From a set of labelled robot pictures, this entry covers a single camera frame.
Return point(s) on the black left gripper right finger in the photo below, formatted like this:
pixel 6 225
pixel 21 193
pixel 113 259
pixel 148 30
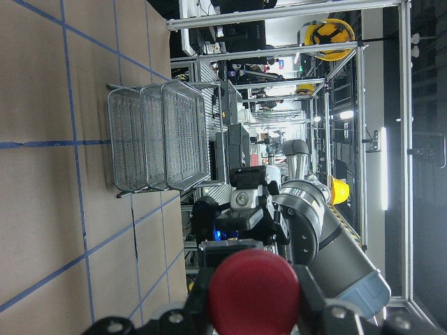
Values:
pixel 321 315

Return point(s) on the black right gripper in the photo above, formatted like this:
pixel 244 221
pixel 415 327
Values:
pixel 253 212

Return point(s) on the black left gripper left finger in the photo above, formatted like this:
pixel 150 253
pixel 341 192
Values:
pixel 190 317

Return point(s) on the red push button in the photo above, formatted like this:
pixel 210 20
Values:
pixel 252 290

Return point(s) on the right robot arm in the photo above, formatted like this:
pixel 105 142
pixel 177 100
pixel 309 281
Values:
pixel 292 216

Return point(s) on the yellow hard hat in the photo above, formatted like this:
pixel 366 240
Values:
pixel 325 32

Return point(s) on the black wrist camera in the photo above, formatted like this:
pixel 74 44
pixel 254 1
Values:
pixel 204 212

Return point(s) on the silver wire mesh shelf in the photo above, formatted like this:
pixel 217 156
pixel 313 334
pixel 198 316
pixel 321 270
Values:
pixel 160 138

